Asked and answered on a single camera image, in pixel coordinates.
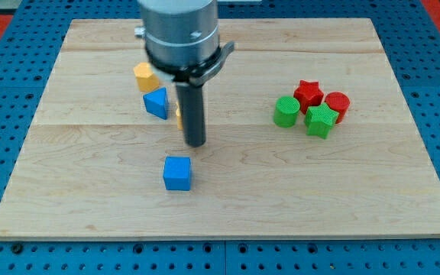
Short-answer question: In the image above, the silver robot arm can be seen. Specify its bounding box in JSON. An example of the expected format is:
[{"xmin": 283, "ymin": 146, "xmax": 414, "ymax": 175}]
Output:
[{"xmin": 138, "ymin": 0, "xmax": 219, "ymax": 68}]

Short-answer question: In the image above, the yellow heart block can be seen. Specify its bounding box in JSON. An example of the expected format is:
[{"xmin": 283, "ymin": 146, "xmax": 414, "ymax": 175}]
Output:
[{"xmin": 175, "ymin": 102, "xmax": 183, "ymax": 131}]

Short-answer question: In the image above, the wooden board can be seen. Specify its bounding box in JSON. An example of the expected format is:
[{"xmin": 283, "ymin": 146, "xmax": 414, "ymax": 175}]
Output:
[{"xmin": 0, "ymin": 18, "xmax": 440, "ymax": 241}]

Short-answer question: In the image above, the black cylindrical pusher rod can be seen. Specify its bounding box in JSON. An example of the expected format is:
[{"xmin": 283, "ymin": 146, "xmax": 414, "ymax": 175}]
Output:
[{"xmin": 176, "ymin": 82, "xmax": 206, "ymax": 147}]

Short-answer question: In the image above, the blue cube block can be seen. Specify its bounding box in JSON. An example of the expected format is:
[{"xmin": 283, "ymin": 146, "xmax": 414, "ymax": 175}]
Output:
[{"xmin": 163, "ymin": 156, "xmax": 191, "ymax": 191}]

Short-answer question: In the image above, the black rod mounting clamp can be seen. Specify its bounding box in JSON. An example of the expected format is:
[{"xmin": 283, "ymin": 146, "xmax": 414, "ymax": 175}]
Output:
[{"xmin": 145, "ymin": 41, "xmax": 235, "ymax": 86}]

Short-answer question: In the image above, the blue triangle block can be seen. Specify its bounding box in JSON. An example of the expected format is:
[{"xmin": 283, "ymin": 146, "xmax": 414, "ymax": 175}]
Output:
[{"xmin": 143, "ymin": 87, "xmax": 169, "ymax": 120}]

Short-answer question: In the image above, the green cylinder block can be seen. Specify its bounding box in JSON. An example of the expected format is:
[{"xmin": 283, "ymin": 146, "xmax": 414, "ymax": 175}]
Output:
[{"xmin": 273, "ymin": 96, "xmax": 300, "ymax": 128}]

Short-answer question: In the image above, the yellow pentagon block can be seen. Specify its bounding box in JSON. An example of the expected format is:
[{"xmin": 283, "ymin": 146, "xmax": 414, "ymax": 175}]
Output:
[{"xmin": 133, "ymin": 62, "xmax": 160, "ymax": 92}]

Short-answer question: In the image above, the red star block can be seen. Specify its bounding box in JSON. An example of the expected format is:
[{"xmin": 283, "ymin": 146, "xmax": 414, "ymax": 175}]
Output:
[{"xmin": 293, "ymin": 79, "xmax": 324, "ymax": 115}]

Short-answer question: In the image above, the green star block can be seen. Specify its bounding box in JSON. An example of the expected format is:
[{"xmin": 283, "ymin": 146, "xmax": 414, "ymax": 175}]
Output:
[{"xmin": 304, "ymin": 102, "xmax": 339, "ymax": 139}]

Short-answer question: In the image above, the red cylinder block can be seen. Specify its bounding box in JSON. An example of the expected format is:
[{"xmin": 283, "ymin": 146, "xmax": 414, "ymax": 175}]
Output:
[{"xmin": 325, "ymin": 92, "xmax": 351, "ymax": 124}]

